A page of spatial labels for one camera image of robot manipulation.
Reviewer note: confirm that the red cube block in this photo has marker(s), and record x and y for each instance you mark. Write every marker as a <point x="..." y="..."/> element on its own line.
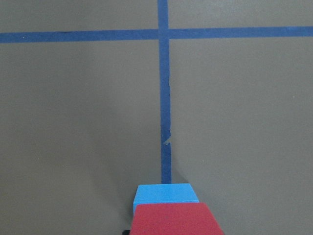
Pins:
<point x="174" y="219"/>

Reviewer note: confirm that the blue cube block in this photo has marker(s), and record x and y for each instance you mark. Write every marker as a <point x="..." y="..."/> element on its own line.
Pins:
<point x="164" y="193"/>

